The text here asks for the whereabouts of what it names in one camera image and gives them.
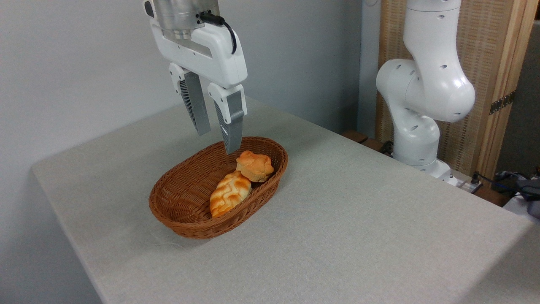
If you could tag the brown wicker basket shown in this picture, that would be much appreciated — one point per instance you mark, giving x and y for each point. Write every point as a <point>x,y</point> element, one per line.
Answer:
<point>181,198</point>

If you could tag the long braided bread loaf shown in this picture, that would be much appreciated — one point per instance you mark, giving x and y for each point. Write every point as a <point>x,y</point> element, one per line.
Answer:
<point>230,193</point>

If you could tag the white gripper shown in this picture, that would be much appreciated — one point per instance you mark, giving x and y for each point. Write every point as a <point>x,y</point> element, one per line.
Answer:
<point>211,50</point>

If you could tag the wooden rattan folding screen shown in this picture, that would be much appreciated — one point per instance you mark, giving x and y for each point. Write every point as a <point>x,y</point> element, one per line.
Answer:
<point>485,42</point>

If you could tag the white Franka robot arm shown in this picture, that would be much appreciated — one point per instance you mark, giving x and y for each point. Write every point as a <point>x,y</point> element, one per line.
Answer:
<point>426,88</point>

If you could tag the black connector at robot base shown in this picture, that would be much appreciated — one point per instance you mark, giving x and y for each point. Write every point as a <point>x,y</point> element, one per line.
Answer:
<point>386,147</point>

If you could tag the beige tablecloth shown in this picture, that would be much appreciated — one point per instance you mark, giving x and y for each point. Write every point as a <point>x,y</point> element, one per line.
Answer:
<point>337,232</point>

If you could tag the dark metal screen hinge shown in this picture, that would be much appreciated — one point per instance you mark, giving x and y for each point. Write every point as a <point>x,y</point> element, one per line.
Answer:
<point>502,102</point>

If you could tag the round bread bun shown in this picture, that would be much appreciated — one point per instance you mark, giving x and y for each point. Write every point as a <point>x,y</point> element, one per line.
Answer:
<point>255,166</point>

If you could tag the grey device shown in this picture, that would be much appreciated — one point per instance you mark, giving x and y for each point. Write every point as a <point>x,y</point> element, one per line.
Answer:
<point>532,190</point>

